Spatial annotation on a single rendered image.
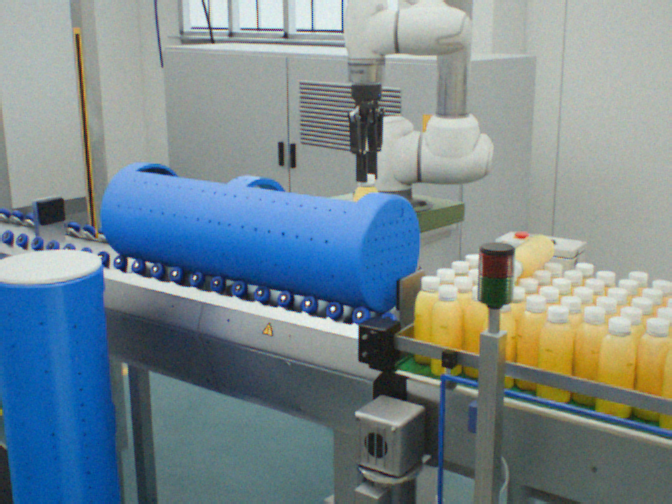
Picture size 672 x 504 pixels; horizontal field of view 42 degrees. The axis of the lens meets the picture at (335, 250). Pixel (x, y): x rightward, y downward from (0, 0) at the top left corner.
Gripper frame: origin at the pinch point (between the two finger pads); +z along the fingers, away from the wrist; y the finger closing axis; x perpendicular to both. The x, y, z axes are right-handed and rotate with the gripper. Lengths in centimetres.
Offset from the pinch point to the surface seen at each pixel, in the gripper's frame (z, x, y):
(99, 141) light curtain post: 7, -130, -27
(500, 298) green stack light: 11, 56, 44
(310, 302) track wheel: 31.5, -5.9, 16.3
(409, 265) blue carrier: 24.1, 10.9, -2.5
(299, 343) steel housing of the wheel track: 41.7, -7.6, 18.9
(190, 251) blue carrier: 23, -42, 19
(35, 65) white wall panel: 4, -472, -259
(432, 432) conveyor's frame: 49, 35, 29
